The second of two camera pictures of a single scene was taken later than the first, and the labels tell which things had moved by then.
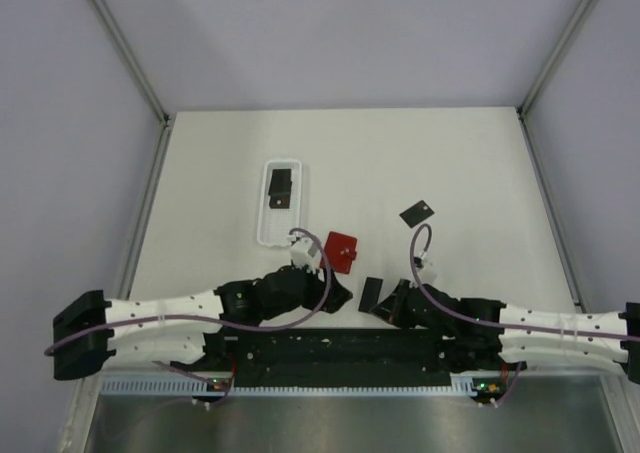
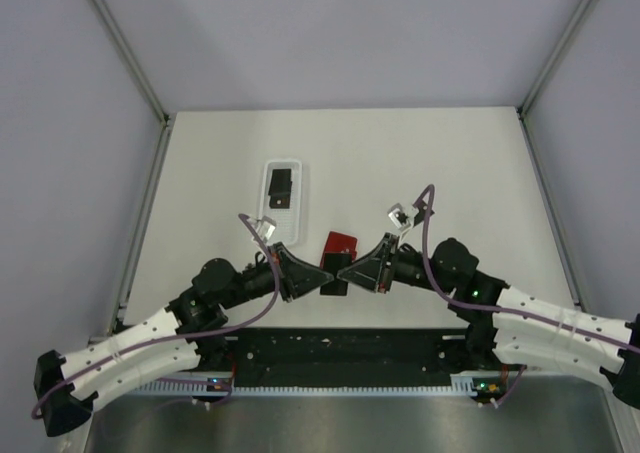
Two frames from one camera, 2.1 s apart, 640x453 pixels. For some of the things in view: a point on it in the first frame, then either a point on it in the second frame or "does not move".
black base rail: [337, 357] does not move
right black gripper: [389, 307] → [360, 273]
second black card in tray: [282, 201] does not move
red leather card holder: [341, 250] does not move
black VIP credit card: [370, 295] → [333, 264]
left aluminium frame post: [123, 46] does not move
